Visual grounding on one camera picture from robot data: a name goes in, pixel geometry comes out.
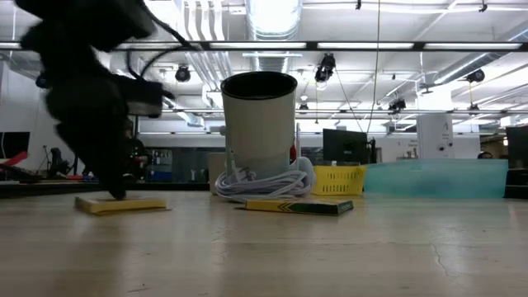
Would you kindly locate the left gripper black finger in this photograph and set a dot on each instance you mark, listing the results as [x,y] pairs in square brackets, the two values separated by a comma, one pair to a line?
[115,148]
[82,142]

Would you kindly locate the blue storage rack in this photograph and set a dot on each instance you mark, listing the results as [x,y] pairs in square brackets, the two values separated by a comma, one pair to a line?
[161,175]

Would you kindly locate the black background robot arm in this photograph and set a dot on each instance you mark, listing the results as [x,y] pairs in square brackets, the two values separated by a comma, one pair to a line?
[59,163]

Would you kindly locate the person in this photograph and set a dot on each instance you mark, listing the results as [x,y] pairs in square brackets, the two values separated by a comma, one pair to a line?
[293,153]
[485,155]
[136,156]

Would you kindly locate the yellow plastic basket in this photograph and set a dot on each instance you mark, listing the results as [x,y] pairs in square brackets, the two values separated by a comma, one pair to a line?
[338,180]

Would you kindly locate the yellow Crayola crayon box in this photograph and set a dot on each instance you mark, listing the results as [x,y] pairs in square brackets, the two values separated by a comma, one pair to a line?
[136,205]
[297,206]

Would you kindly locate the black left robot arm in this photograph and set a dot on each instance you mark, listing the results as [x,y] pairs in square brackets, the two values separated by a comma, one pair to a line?
[82,24]

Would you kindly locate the white round pillar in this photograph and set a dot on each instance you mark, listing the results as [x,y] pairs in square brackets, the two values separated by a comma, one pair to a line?
[435,132]

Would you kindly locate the green plastic tray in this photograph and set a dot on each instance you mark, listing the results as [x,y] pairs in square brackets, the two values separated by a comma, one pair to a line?
[433,179]

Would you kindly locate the silver ventilation duct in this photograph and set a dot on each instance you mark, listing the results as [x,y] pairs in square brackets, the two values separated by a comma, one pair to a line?
[272,62]

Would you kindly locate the black ceiling spotlight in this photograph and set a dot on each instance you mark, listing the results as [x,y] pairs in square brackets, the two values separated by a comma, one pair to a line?
[476,75]
[324,68]
[182,73]
[397,104]

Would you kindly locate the black computer monitor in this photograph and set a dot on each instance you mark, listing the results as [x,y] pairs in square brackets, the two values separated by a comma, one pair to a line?
[517,146]
[14,144]
[344,146]

